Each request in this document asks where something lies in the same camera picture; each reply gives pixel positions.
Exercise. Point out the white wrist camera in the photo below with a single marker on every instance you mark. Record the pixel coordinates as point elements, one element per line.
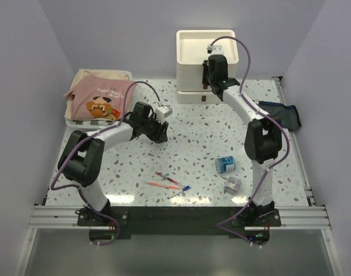
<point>215,50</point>
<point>163,112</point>

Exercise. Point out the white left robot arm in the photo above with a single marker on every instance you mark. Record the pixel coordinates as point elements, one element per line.
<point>81,159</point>

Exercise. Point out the dark red pen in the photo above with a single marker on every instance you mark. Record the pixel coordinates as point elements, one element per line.
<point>169,179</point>

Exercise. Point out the blue cap ballpoint pen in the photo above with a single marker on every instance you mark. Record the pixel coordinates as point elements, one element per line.
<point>178,193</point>

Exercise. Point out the aluminium frame rail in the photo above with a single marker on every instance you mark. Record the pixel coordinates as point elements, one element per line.
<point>292,217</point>

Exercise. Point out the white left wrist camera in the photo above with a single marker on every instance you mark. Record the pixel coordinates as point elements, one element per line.
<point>163,112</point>

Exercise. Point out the cream drawer organizer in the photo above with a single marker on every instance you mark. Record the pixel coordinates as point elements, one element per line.
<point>191,48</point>

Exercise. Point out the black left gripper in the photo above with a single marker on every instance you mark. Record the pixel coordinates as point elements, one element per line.
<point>160,135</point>

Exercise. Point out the grey pencil pouch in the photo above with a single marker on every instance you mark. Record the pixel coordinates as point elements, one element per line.
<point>289,115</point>

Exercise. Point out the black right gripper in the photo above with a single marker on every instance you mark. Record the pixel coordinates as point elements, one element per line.
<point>208,65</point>

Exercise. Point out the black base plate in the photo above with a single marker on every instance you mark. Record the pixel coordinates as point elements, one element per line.
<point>135,220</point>

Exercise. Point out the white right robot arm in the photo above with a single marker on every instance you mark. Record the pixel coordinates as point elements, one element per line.
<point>263,139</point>

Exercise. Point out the pink printed t-shirt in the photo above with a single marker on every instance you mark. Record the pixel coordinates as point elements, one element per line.
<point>95,98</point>

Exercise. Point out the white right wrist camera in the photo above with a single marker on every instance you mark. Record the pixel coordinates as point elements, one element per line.
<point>215,50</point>

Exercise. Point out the white laundry tray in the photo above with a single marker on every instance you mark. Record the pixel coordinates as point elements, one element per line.
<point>92,124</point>

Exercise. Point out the blue label can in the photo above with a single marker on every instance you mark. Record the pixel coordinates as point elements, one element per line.
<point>225,164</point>

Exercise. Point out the orange pen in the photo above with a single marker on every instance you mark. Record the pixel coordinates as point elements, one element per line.
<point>163,186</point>

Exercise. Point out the clear tape roll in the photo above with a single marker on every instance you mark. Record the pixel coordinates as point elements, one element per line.
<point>232,185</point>

